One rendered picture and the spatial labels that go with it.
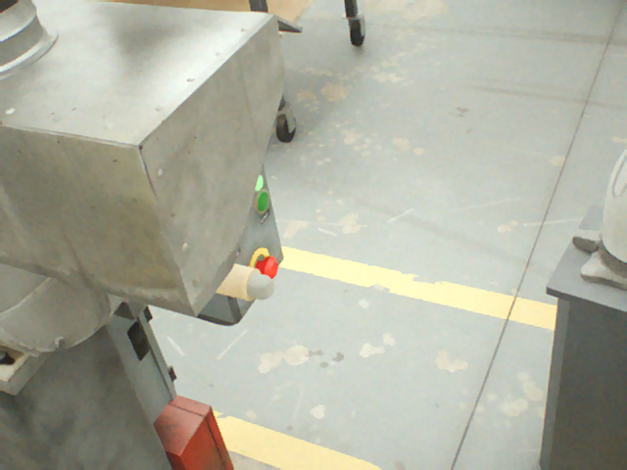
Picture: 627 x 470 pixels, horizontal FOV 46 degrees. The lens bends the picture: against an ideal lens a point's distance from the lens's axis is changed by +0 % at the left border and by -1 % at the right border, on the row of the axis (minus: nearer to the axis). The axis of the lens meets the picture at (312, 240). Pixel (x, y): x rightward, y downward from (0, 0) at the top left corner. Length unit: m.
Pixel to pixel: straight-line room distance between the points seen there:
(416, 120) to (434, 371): 1.36
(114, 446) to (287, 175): 1.93
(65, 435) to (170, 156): 0.77
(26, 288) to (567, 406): 1.25
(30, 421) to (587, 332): 1.02
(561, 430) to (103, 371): 1.06
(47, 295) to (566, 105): 2.78
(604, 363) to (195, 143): 1.24
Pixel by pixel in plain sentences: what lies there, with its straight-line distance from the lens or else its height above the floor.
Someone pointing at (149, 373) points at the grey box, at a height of 0.77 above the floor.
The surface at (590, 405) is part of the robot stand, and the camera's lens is 1.72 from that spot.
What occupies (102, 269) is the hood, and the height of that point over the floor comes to 1.41.
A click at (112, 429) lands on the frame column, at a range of 1.26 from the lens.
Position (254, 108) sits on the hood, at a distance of 0.54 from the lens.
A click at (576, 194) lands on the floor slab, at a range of 2.86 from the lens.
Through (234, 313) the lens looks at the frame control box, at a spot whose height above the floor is 0.95.
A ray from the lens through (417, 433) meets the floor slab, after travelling 2.12.
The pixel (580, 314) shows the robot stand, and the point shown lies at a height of 0.64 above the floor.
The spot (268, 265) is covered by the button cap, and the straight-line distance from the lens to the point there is 1.14.
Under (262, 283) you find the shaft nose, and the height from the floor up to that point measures 1.26.
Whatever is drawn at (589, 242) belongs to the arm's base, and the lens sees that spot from 1.55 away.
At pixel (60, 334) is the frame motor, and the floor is 1.18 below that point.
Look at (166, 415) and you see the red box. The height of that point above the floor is 0.62.
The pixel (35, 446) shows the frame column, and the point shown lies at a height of 0.91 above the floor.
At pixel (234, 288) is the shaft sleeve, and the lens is 0.72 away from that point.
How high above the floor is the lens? 1.75
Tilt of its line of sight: 40 degrees down
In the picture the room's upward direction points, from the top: 10 degrees counter-clockwise
